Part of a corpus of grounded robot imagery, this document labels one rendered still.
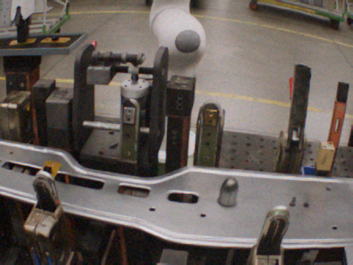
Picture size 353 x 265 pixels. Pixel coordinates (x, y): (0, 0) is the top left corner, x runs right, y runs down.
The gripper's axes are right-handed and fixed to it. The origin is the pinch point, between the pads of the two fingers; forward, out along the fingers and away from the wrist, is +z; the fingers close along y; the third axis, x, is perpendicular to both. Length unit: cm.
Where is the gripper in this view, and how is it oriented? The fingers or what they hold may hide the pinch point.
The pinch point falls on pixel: (23, 34)
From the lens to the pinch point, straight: 116.2
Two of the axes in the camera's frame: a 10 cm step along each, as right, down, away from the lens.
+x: 10.0, 0.2, 0.6
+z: -0.5, 8.8, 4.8
